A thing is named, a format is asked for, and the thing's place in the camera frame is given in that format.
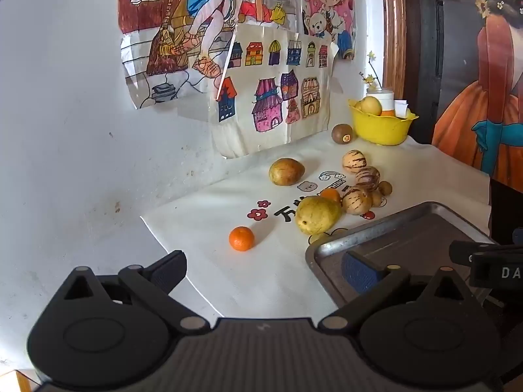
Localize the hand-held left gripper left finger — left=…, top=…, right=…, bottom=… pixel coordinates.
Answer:
left=61, top=250, right=209, bottom=333

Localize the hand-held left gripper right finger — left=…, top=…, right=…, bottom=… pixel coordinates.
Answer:
left=319, top=251, right=470, bottom=331

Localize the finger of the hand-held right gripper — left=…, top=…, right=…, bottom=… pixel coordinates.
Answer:
left=448, top=239, right=523, bottom=263

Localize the metal tray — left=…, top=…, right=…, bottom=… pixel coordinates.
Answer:
left=306, top=201, right=497, bottom=309

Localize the striped pepino melon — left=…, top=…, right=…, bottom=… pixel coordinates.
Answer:
left=355, top=166, right=381, bottom=192
left=342, top=149, right=367, bottom=173
left=342, top=186, right=373, bottom=215

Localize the brown-yellow mango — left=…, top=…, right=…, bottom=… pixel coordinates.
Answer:
left=268, top=158, right=306, bottom=187

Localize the brown kiwi with sticker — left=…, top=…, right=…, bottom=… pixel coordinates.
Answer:
left=331, top=123, right=354, bottom=146

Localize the yellow speckled pear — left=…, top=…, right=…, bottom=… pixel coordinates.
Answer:
left=295, top=196, right=343, bottom=236

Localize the white printed tablecloth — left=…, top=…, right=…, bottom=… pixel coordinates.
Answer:
left=140, top=128, right=491, bottom=319

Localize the yellow plastic bowl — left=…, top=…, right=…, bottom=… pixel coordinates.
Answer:
left=347, top=99, right=420, bottom=146

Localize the orange dress figure poster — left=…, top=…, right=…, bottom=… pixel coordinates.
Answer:
left=432, top=0, right=523, bottom=190

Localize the pale yellow pear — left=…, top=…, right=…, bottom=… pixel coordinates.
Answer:
left=360, top=96, right=382, bottom=116

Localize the white jar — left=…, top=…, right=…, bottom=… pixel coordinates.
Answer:
left=366, top=88, right=395, bottom=112

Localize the yellow flower twig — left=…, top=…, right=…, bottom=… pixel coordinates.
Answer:
left=359, top=51, right=385, bottom=90

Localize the colourful houses drawing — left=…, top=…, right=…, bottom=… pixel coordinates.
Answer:
left=210, top=22, right=340, bottom=159

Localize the child with fan drawing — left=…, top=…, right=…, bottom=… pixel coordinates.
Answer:
left=118, top=0, right=305, bottom=109

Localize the girl with teddy poster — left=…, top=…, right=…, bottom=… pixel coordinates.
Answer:
left=302, top=0, right=356, bottom=60

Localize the wooden frame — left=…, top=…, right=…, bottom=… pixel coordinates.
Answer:
left=380, top=0, right=409, bottom=99

